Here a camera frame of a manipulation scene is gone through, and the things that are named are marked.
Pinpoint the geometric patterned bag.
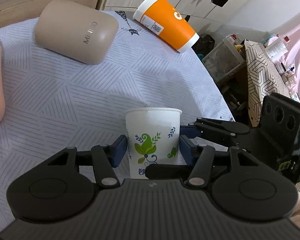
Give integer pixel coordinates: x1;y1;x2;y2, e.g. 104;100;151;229
244;40;300;127

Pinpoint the white floral paper cup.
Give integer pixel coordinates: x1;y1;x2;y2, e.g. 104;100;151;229
125;107;182;179

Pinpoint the clear plastic storage bin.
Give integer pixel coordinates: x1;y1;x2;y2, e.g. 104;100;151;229
202;35;245;84

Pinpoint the white patterned tablecloth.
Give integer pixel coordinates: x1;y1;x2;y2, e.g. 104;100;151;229
0;12;233;231

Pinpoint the beige tumbler cup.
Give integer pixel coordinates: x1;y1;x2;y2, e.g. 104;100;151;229
35;0;119;64

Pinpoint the orange paper cup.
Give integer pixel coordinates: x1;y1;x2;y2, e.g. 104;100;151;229
133;0;199;53

